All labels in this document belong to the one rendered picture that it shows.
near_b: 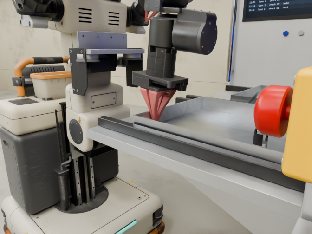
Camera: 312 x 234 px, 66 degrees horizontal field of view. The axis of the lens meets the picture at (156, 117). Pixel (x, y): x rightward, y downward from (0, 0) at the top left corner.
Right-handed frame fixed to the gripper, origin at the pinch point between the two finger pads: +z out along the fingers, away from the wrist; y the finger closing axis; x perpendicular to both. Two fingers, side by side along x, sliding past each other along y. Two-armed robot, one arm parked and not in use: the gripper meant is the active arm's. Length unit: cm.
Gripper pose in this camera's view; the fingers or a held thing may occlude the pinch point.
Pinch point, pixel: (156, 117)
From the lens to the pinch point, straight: 52.2
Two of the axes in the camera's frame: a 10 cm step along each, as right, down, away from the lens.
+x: 6.6, -2.0, 7.3
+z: -0.9, 9.3, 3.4
